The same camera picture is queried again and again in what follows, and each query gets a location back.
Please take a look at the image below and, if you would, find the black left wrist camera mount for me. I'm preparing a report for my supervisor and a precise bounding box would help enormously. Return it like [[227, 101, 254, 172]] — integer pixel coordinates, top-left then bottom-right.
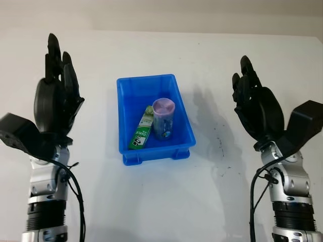
[[0, 112, 58, 161]]

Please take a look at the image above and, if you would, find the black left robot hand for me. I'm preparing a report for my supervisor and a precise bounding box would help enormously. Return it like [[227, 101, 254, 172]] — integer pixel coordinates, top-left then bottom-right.
[[33, 32, 85, 146]]

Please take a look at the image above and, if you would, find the blue plastic tray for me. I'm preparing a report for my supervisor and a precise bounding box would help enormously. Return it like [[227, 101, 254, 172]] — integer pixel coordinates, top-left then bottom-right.
[[116, 73, 197, 167]]

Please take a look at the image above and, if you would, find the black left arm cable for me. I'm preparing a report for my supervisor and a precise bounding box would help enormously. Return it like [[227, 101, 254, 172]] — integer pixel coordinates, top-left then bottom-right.
[[37, 156, 86, 242]]

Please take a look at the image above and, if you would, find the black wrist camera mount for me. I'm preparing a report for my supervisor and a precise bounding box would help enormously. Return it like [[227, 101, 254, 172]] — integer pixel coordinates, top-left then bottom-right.
[[0, 112, 58, 161], [274, 100, 323, 162]]

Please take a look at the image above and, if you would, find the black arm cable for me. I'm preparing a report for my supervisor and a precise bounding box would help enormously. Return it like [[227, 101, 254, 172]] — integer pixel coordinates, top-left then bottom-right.
[[37, 156, 86, 242], [248, 161, 278, 242]]

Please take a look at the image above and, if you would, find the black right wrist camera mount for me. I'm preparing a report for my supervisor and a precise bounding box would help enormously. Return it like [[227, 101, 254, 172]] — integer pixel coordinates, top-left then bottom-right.
[[274, 100, 323, 162]]

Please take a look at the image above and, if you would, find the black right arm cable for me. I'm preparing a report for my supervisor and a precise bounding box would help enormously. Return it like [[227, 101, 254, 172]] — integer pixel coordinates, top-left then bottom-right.
[[248, 161, 278, 242]]

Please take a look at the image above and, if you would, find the purple printed can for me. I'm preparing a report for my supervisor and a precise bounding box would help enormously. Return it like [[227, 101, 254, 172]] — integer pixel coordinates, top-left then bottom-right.
[[152, 98, 176, 141]]

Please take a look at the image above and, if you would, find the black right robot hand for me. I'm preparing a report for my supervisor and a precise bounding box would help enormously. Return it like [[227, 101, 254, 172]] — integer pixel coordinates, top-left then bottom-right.
[[231, 55, 286, 149]]

